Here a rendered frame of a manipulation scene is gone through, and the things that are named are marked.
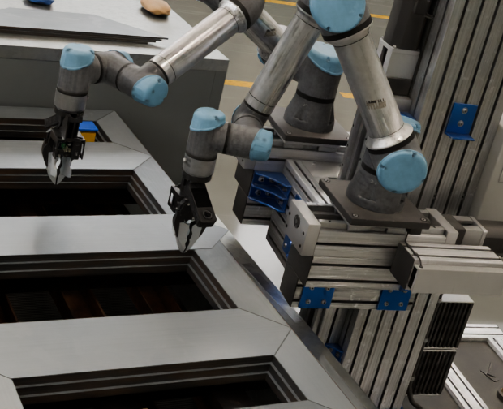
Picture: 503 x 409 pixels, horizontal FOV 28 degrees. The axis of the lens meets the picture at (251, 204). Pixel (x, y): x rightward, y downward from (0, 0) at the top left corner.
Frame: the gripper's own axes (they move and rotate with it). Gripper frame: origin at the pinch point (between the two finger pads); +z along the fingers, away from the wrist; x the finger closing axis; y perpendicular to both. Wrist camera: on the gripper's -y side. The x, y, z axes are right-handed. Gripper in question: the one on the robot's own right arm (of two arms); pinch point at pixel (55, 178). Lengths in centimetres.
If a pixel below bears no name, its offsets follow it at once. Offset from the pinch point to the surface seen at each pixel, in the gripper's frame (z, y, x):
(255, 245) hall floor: 92, -119, 139
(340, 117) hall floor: 92, -272, 275
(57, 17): -15, -86, 23
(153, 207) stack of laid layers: 7.7, 1.7, 27.5
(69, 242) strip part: 5.9, 22.0, -2.1
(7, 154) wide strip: 5.9, -25.9, -5.1
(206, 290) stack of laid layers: 9.5, 40.3, 26.7
